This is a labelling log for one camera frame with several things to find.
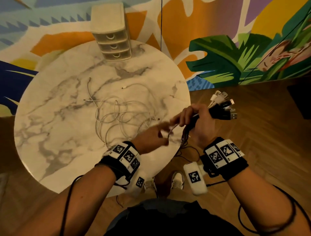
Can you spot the person's right hand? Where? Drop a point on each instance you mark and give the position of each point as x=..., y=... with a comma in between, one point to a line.
x=204, y=126

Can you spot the person's left hand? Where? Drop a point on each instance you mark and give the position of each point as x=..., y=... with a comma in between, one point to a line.
x=148, y=139

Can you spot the person's right fingers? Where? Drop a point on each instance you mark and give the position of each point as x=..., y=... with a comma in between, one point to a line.
x=183, y=117

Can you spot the person's left fingers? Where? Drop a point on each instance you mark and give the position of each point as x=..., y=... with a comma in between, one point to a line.
x=166, y=127

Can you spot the person's left forearm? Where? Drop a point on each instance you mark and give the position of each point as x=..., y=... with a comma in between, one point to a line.
x=80, y=204

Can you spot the person's right forearm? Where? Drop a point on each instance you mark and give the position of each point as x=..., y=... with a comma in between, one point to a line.
x=262, y=201

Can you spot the black left wristband with markers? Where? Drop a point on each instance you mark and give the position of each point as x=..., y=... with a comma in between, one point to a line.
x=121, y=158

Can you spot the black wristband with markers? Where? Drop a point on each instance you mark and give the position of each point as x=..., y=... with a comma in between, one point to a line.
x=121, y=158
x=224, y=158

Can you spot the white right shoe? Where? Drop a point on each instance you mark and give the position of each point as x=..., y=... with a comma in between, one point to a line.
x=177, y=181

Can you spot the white shoe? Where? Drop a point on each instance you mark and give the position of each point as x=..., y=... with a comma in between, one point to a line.
x=149, y=184
x=177, y=181

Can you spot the black right wristband with markers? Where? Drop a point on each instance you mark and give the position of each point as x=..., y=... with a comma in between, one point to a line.
x=224, y=158

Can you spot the white left shoe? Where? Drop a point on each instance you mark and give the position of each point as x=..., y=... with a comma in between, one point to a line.
x=149, y=184

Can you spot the person's black clothing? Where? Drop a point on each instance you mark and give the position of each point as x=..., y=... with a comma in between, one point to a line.
x=170, y=218

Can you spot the round marble table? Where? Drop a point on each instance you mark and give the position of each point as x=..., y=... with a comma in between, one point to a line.
x=73, y=126

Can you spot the cream plastic drawer organizer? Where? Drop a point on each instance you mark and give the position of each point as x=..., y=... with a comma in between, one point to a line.
x=110, y=26

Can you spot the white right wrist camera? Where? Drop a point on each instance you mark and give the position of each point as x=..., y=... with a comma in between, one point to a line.
x=194, y=178

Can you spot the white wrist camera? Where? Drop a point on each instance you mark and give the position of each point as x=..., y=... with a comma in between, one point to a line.
x=137, y=182
x=194, y=178

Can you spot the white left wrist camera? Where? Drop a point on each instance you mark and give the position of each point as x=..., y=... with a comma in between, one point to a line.
x=137, y=182

